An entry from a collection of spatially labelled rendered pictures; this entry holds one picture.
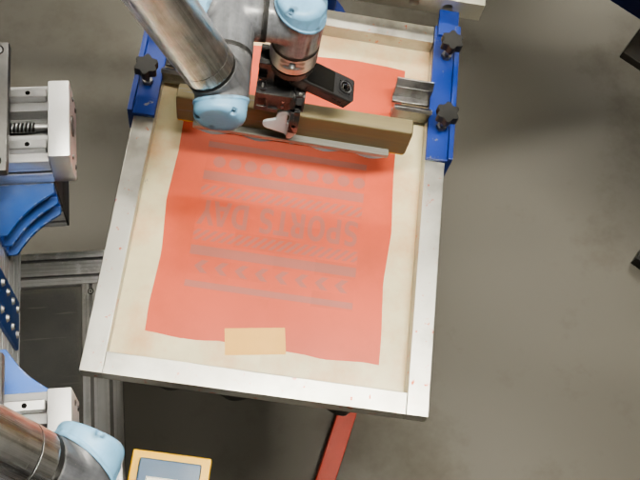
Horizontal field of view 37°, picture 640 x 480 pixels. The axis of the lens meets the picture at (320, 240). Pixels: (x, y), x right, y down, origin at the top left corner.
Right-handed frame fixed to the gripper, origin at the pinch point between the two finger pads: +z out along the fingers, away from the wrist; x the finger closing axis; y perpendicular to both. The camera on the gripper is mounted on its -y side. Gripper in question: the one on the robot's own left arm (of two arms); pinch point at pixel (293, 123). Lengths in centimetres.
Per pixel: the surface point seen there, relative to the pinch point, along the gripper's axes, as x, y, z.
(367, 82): -19.6, -13.5, 13.6
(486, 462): 32, -67, 109
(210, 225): 15.7, 11.9, 13.7
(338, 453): 36, -26, 104
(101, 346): 42, 26, 10
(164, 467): 59, 13, 12
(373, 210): 7.8, -17.3, 13.6
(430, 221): 10.0, -27.5, 10.1
